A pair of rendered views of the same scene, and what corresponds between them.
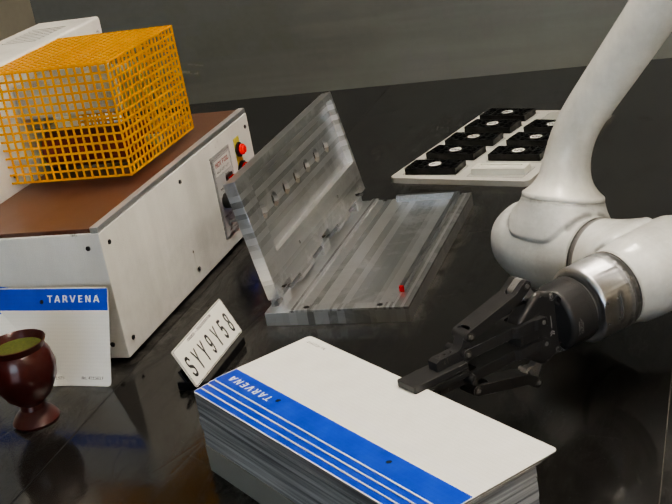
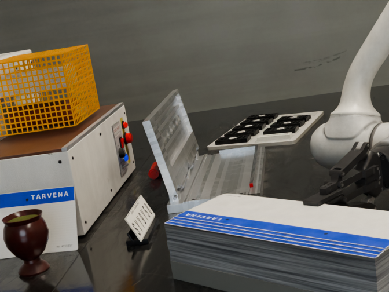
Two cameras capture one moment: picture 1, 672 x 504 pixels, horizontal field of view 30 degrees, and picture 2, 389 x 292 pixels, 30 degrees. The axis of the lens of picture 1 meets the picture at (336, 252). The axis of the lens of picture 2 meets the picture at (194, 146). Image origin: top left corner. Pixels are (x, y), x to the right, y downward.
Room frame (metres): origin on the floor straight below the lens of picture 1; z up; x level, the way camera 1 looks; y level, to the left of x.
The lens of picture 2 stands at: (0.08, 0.34, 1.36)
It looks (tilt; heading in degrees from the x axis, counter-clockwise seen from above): 12 degrees down; 348
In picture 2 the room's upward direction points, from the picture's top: 9 degrees counter-clockwise
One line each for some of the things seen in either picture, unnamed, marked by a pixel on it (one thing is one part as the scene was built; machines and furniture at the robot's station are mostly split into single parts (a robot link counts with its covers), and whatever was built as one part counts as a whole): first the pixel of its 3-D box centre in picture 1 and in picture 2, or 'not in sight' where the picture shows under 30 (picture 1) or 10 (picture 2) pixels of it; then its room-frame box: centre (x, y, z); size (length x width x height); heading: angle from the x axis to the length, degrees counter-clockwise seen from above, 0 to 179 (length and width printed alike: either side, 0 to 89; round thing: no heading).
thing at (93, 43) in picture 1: (92, 103); (41, 88); (1.87, 0.32, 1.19); 0.23 x 0.20 x 0.17; 159
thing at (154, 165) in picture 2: not in sight; (157, 165); (2.01, 0.06, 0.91); 0.18 x 0.03 x 0.03; 163
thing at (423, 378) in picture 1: (432, 374); (322, 197); (1.15, -0.07, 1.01); 0.07 x 0.03 x 0.01; 122
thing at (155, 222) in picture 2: (211, 357); (142, 227); (1.49, 0.18, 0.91); 0.13 x 0.04 x 0.03; 159
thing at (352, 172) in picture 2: (496, 334); (352, 176); (1.20, -0.15, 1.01); 0.11 x 0.04 x 0.01; 122
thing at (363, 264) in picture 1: (377, 249); (221, 173); (1.77, -0.06, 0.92); 0.44 x 0.21 x 0.04; 159
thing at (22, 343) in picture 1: (26, 381); (28, 243); (1.43, 0.41, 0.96); 0.09 x 0.09 x 0.11
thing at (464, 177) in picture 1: (505, 145); (268, 129); (2.22, -0.34, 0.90); 0.40 x 0.27 x 0.01; 144
